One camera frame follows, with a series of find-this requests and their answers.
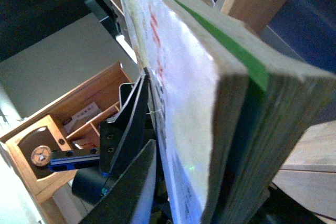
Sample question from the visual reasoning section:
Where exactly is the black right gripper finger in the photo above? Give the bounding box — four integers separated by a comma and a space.
81, 140, 156, 223

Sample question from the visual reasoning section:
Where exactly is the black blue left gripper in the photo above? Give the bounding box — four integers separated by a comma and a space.
48, 73, 149, 205

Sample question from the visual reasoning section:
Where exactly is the thick white green book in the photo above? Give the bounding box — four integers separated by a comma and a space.
112, 0, 336, 224

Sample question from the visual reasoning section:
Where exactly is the right wooden shelf unit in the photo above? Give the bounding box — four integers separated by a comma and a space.
213, 0, 335, 223

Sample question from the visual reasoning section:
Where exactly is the orange wooden cabinet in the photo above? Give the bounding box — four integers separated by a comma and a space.
1, 62, 132, 223

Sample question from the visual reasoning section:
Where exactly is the round clock face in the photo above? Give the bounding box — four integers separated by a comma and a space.
30, 145, 51, 167

